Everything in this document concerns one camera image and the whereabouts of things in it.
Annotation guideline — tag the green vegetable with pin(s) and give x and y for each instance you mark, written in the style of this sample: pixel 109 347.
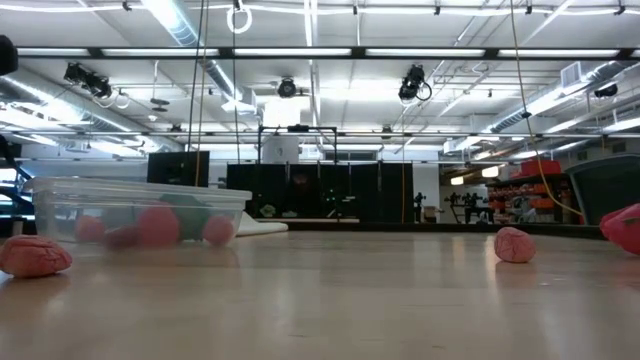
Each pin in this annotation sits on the green vegetable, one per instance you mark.
pixel 192 215

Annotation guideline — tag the red pepper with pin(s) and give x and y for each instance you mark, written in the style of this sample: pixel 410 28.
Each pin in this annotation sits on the red pepper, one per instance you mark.
pixel 625 230

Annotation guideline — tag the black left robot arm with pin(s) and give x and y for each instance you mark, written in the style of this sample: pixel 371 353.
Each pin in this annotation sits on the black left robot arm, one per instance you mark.
pixel 6 55

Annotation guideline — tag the white tupperware lid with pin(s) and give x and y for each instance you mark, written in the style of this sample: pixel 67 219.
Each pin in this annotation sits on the white tupperware lid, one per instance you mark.
pixel 260 227

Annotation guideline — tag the clear plastic tupperware container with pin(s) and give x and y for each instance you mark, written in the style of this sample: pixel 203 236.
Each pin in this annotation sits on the clear plastic tupperware container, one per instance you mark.
pixel 60 200

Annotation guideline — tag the black partition panels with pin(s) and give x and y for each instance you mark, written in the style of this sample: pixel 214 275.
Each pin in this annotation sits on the black partition panels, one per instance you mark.
pixel 370 195

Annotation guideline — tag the round black ceiling device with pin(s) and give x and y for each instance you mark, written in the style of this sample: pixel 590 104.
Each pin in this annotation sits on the round black ceiling device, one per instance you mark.
pixel 287 88

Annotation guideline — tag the black cabinet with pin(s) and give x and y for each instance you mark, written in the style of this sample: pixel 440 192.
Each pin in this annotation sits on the black cabinet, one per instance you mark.
pixel 175 170

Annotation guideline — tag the shelf with orange bins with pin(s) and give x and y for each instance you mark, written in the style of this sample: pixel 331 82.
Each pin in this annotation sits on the shelf with orange bins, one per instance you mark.
pixel 540 167

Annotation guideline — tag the black gantry frame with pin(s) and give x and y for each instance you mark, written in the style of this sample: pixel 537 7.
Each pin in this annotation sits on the black gantry frame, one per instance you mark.
pixel 297 128

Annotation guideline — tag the black metal table frame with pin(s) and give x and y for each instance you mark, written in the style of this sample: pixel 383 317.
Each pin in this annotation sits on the black metal table frame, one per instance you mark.
pixel 450 229

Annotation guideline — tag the silver ventilation duct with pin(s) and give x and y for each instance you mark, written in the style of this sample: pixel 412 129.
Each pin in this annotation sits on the silver ventilation duct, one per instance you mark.
pixel 175 25

